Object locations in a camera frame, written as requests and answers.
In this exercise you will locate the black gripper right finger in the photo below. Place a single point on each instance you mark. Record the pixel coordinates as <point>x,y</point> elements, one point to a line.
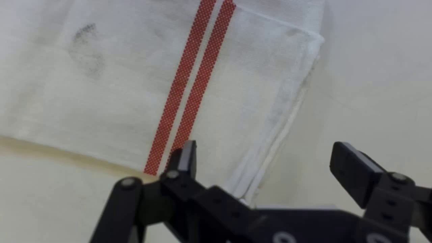
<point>355,172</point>

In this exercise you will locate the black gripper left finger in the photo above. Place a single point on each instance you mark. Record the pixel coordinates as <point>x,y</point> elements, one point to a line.
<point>184,160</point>

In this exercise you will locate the white towel with red stripes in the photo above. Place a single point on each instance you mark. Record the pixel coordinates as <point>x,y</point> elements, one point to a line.
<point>128,82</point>

